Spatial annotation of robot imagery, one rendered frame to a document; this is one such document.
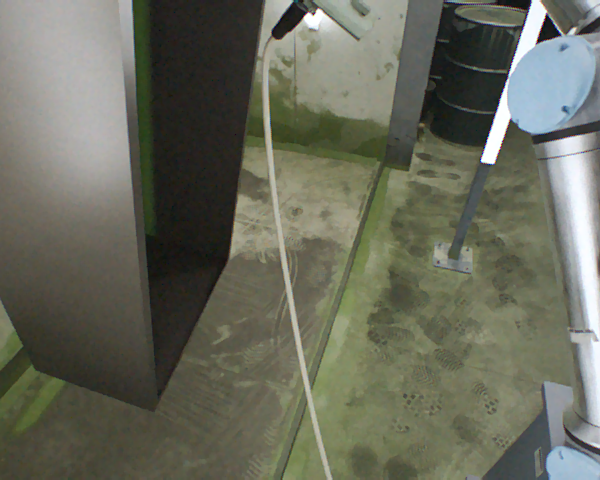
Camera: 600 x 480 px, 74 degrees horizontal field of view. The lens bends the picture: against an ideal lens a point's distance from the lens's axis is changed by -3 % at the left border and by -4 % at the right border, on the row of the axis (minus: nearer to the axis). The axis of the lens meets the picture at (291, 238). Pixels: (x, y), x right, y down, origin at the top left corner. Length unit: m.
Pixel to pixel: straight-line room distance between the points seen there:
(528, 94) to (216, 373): 1.44
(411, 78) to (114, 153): 2.27
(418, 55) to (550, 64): 2.04
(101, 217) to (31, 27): 0.27
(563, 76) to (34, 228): 0.81
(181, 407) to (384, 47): 2.16
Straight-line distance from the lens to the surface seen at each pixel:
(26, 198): 0.75
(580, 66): 0.62
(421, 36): 2.62
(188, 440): 1.63
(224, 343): 1.80
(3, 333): 1.92
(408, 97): 2.73
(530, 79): 0.65
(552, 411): 1.12
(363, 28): 0.84
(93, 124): 0.58
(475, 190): 2.05
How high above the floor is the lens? 1.51
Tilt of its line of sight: 41 degrees down
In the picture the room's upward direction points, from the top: straight up
